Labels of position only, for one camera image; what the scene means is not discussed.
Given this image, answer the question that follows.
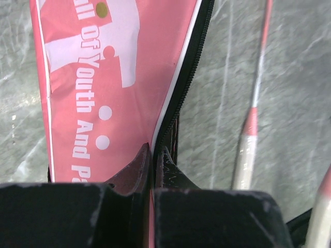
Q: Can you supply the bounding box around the pink racket bag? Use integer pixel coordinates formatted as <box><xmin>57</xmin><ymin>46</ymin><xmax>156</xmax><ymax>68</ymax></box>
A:
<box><xmin>29</xmin><ymin>0</ymin><xmax>215</xmax><ymax>184</ymax></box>

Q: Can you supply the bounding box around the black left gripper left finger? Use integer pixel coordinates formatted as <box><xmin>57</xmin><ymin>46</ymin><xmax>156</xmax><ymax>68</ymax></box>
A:
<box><xmin>1</xmin><ymin>144</ymin><xmax>151</xmax><ymax>247</ymax></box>

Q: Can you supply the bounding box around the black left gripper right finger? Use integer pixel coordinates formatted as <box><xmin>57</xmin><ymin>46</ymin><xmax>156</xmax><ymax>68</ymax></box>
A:
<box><xmin>154</xmin><ymin>148</ymin><xmax>293</xmax><ymax>247</ymax></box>

